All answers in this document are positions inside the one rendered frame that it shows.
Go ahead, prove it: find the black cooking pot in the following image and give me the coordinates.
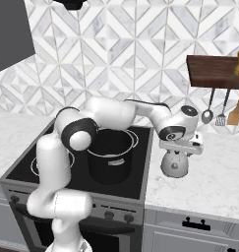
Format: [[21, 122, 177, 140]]
[[87, 128, 139, 186]]

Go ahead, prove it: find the wooden spatula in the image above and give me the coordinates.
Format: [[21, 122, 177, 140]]
[[226, 90, 239, 127]]

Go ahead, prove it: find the dark wooden wall shelf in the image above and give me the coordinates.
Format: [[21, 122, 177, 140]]
[[186, 54, 239, 91]]

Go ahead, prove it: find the black ceiling lamp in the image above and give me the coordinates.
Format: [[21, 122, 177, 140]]
[[53, 0, 89, 11]]

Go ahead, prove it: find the grey drawer front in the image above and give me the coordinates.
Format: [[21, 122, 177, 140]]
[[154, 209, 239, 238]]

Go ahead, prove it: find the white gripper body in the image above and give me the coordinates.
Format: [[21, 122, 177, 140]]
[[158, 139, 205, 157]]

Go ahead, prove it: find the black stove with oven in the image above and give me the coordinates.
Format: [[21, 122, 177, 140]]
[[0, 118, 155, 252]]

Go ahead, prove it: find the grey cupboard run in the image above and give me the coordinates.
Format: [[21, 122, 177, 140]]
[[0, 181, 30, 252]]

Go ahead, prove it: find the black drawer handle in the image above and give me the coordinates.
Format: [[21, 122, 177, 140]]
[[181, 217, 211, 231]]

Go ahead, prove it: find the dark oven door handle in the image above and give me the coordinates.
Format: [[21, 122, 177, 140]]
[[81, 221, 144, 236]]

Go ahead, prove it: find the metal slotted spatula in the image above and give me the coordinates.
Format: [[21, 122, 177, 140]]
[[214, 89, 231, 128]]

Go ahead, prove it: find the metal ladle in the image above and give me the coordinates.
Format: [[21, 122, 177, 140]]
[[201, 88, 216, 125]]

